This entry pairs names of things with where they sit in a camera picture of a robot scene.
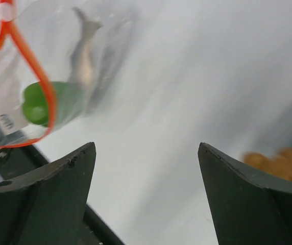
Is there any green bell pepper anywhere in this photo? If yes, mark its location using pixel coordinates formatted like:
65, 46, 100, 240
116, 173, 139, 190
22, 81, 85, 127

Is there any clear zip bag orange zipper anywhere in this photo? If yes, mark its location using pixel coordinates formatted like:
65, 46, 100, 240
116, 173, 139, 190
0, 0, 141, 159

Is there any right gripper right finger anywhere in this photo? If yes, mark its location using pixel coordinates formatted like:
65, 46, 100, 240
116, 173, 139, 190
198, 142, 292, 244

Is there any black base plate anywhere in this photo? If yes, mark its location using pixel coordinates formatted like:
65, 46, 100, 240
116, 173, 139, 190
0, 144, 126, 245

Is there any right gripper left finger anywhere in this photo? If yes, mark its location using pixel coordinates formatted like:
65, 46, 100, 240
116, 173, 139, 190
0, 141, 96, 245

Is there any grey toy fish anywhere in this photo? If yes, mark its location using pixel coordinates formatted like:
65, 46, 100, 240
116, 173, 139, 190
68, 7, 103, 94

